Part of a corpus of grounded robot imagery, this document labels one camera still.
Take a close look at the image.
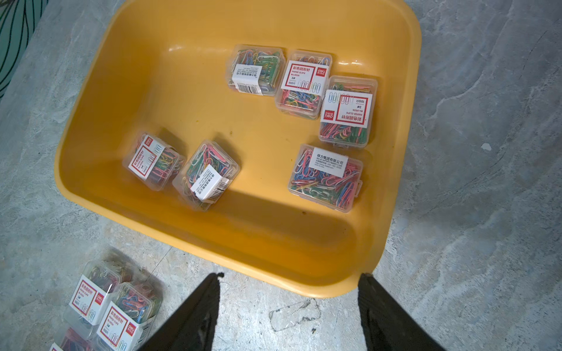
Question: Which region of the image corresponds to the paper clip box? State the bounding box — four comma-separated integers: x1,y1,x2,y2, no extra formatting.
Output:
93,282,162,350
275,51,333,119
122,133,186,192
225,45,285,97
288,144,364,213
63,260,123,340

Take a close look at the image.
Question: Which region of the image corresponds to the paper clip box barcode side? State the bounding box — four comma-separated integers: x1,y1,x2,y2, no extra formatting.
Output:
172,140,240,211

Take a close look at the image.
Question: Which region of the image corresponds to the paper clip box right edge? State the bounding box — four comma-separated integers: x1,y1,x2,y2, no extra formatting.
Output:
318,75,378,149

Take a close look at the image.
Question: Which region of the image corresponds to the paper clip box under stack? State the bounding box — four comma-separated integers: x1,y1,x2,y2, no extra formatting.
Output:
225,45,285,97

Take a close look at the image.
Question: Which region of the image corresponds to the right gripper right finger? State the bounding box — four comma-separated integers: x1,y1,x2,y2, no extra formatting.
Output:
358,273,443,350

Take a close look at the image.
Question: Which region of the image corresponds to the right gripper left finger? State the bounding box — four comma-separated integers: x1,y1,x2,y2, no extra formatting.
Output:
140,272,224,350

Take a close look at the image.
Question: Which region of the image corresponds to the yellow plastic storage tray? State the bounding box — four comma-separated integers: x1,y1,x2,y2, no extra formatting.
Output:
54,1,422,298

